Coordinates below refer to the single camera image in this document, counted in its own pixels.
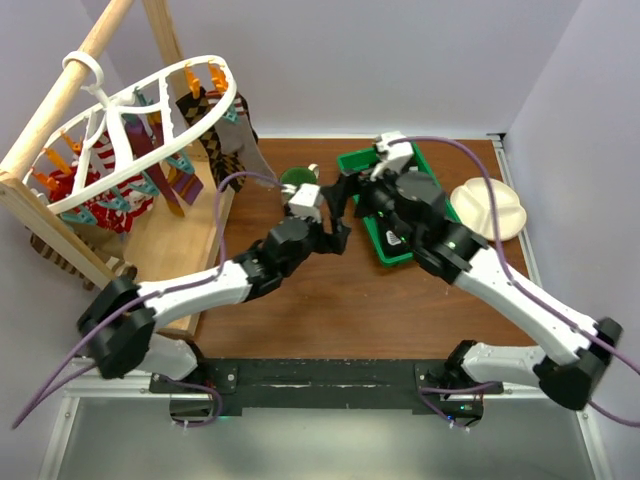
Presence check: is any brown yellow argyle sock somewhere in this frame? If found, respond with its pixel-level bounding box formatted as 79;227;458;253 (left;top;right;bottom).
176;87;244;185

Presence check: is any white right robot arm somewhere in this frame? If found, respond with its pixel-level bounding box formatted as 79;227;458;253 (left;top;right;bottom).
355;171;622;411

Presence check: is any cream divided plate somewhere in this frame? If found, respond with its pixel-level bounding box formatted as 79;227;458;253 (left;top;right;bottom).
450;177;527;241

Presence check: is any green plastic tray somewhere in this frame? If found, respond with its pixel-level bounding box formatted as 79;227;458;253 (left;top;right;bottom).
336;137;486;283

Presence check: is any maroon purple sock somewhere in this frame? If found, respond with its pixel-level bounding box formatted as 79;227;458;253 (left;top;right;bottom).
124;113;203;218

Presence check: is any wooden drying rack frame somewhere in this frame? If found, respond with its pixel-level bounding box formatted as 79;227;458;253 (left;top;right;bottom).
1;1;237;288

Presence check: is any red white striped sock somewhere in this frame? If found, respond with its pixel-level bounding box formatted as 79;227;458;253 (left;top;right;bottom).
49;131;155;234

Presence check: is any black white striped sock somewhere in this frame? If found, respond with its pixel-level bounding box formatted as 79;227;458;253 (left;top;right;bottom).
380;226;410;258

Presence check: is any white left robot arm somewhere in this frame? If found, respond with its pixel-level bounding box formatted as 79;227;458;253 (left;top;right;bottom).
77;184;350;392

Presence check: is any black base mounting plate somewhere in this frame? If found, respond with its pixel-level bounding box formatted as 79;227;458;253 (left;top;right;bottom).
148;356;501;426

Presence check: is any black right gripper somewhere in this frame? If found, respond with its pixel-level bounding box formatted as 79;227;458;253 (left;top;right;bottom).
320;157;418;246

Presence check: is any green ceramic mug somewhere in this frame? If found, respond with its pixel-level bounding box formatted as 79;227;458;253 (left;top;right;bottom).
279;163;320;203

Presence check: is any white oval sock hanger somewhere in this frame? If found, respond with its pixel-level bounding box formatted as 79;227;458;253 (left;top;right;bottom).
21;52;237;223

